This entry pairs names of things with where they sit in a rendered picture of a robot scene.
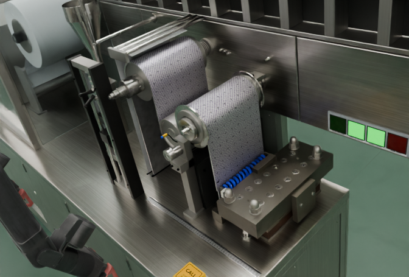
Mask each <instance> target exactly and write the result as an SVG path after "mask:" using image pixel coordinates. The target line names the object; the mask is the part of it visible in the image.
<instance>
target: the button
mask: <svg viewBox="0 0 409 277"><path fill-rule="evenodd" d="M173 277H206V274H205V273H204V272H202V271H201V270H200V269H199V268H197V267H196V266H195V265H194V264H193V263H191V262H189V263H188V264H186V265H185V266H184V267H183V268H182V269H181V270H180V271H179V272H177V273H176V274H175V275H174V276H173Z"/></svg>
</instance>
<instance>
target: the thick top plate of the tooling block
mask: <svg viewBox="0 0 409 277"><path fill-rule="evenodd" d="M298 142H299V149H297V150H291V149H289V143H288V144H287V145H286V146H285V147H283V148H282V149H281V150H280V151H278V152H277V153H276V154H274V155H276V160H275V161H274V162H273V163H271V164H270V165H269V166H268V167H267V168H266V169H264V170H263V171H262V172H261V173H260V174H256V173H254V172H252V173H251V174H249V176H247V177H246V178H245V179H243V180H242V181H241V182H240V183H239V184H237V185H236V186H235V187H233V188H232V191H233V193H234V196H235V198H236V200H235V202H234V203H232V204H227V203H225V202H224V198H222V197H221V198H220V199H218V200H217V207H218V213H219V215H220V216H222V217H223V218H224V219H226V220H228V221H229V222H231V223H233V224H234V225H236V226H238V227H239V228H241V229H242V230H244V231H246V232H247V233H249V234H250V235H252V236H254V237H255V238H256V239H258V238H260V237H261V235H263V233H264V232H266V230H268V229H269V228H270V227H271V226H272V225H273V224H274V223H275V222H276V221H277V220H279V219H280V218H281V217H282V216H283V215H284V214H285V213H286V212H287V211H288V210H289V209H290V208H291V207H292V194H293V193H294V192H295V191H296V190H297V189H299V188H300V187H301V186H302V185H303V184H304V183H305V182H306V181H307V180H308V179H309V178H312V179H314V180H315V184H317V182H319V181H320V180H321V179H322V178H323V177H324V176H325V175H326V174H327V173H328V172H329V171H330V170H331V169H333V167H334V154H333V153H330V152H327V151H325V150H322V149H321V150H322V151H323V158H322V159H320V160H315V159H313V158H312V151H313V148H314V146H311V145H309V144H306V143H304V142H301V141H298ZM252 199H256V200H258V202H259V204H260V208H261V210H262V212H261V214H259V215H258V216H252V215H251V214H250V212H249V210H250V207H249V205H250V201H251V200H252Z"/></svg>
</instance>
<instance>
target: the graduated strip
mask: <svg viewBox="0 0 409 277"><path fill-rule="evenodd" d="M146 200H147V201H149V202H150V203H151V204H153V205H154V206H156V207H157V208H159V209H160V210H161V211H163V212H164V213H166V214H167V215H168V216H170V217H171V218H173V219H174V220H176V221H177V222H178V223H180V224H181V225H182V226H184V227H186V228H187V229H188V230H190V231H191V232H193V233H194V234H196V235H197V236H198V237H200V238H201V239H203V240H204V241H205V242H207V243H208V244H209V245H211V246H212V247H214V248H215V249H217V250H218V251H219V252H221V253H223V254H224V255H225V256H227V257H228V258H230V259H231V260H232V261H234V262H235V263H236V264H238V265H239V266H241V267H242V268H244V269H245V270H246V271H248V272H249V273H251V274H252V275H254V276H255V277H260V275H261V274H262V273H261V272H260V271H259V270H257V269H256V268H254V267H253V266H251V265H250V264H249V263H247V262H245V261H244V260H243V259H241V258H240V257H238V256H237V255H235V254H234V253H232V252H231V251H229V250H228V249H227V248H225V247H224V246H222V245H221V244H219V243H218V242H216V241H215V240H214V239H212V238H211V237H209V236H208V235H206V234H205V233H203V232H202V231H200V230H199V229H198V228H196V227H194V226H193V225H192V224H190V223H189V222H187V221H186V220H184V219H183V218H182V217H180V216H179V215H177V214H175V213H174V212H173V211H171V210H170V209H169V208H167V207H165V206H164V205H163V204H161V203H160V202H158V201H157V200H155V199H154V198H153V197H151V196H149V197H148V198H146Z"/></svg>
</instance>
